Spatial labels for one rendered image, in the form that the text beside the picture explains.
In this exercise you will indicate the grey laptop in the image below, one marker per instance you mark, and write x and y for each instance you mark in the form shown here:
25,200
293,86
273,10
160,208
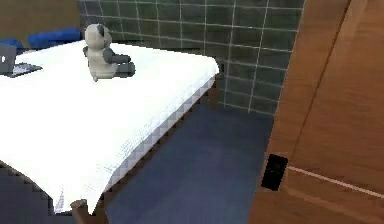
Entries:
10,63

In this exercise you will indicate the grey and white teddy bear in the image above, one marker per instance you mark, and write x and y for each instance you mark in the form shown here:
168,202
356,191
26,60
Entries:
100,56

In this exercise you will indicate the brown wooden door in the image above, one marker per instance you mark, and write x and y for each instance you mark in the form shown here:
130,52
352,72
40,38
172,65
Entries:
330,126

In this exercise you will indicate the blue pillow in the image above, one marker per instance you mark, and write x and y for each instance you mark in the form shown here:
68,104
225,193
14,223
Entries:
55,37
11,44

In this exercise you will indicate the white bed with wooden frame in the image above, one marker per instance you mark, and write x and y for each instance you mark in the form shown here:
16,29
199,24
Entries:
83,126

